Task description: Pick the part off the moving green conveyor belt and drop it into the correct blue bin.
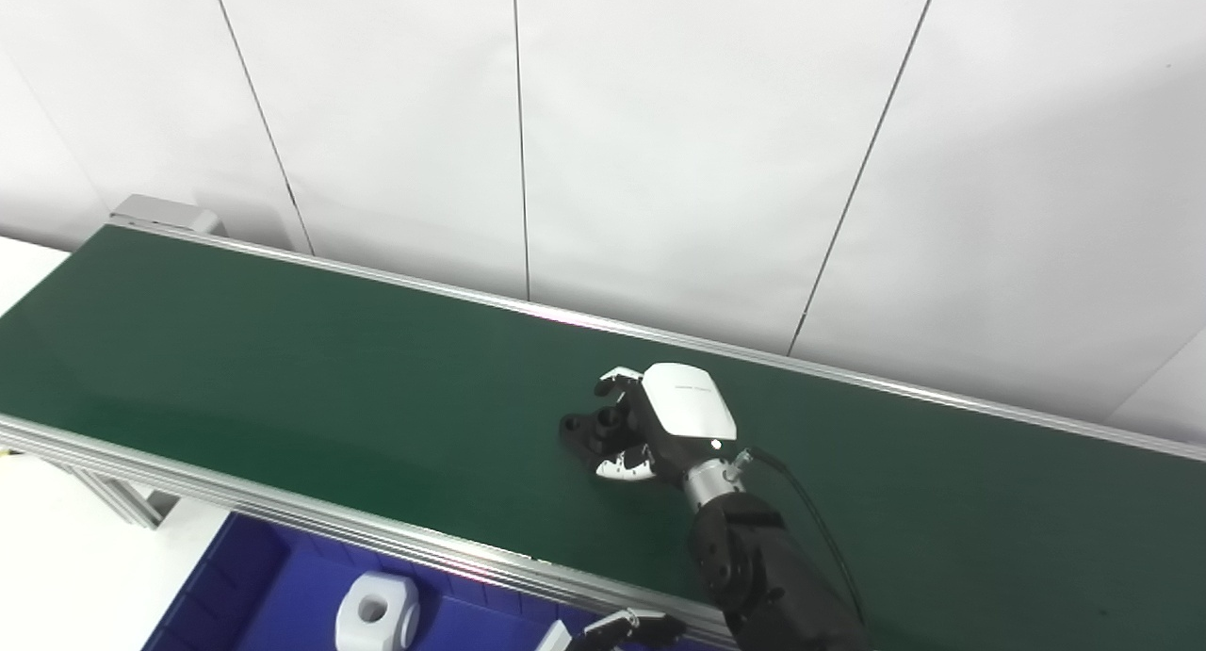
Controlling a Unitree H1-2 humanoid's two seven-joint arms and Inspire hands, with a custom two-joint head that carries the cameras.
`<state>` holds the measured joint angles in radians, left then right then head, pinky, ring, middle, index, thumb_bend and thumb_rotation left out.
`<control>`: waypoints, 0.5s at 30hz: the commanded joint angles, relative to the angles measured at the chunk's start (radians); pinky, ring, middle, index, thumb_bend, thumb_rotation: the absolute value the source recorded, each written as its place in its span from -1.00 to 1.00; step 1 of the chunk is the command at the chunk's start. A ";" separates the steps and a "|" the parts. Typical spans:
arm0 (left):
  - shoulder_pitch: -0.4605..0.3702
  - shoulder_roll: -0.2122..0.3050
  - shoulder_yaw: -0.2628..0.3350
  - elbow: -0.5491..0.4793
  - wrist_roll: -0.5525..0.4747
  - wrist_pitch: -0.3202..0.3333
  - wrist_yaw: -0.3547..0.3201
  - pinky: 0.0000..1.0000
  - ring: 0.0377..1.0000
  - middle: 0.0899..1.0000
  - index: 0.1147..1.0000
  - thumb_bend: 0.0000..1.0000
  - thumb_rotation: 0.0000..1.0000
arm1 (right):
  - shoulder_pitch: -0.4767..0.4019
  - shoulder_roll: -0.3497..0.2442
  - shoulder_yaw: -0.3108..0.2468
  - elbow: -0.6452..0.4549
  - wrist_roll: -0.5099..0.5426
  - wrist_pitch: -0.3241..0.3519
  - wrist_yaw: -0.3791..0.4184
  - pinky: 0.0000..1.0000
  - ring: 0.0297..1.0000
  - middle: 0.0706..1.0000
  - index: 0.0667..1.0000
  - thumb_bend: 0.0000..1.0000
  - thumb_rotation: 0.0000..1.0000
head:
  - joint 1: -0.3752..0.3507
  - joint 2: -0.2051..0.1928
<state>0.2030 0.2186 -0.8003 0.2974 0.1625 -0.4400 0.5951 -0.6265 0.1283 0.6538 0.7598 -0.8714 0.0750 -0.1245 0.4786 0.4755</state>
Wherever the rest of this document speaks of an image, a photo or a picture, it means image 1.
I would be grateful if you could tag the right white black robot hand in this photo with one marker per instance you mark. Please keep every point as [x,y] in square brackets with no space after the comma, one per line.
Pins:
[683,406]

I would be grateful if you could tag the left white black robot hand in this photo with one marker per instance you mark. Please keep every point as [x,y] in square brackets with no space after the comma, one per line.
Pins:
[622,630]

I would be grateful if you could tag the black flange part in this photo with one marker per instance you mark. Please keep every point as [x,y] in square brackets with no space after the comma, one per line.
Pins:
[589,430]

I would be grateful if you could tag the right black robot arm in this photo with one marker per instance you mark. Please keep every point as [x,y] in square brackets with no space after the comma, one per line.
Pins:
[763,576]

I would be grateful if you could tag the white block part with hole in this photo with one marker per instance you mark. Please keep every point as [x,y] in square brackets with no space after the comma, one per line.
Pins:
[391,618]

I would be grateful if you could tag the green conveyor belt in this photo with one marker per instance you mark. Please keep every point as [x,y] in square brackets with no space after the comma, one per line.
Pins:
[330,528]
[330,378]

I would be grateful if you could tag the blue bin with white parts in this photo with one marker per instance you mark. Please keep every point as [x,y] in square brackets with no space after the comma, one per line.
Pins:
[273,604]

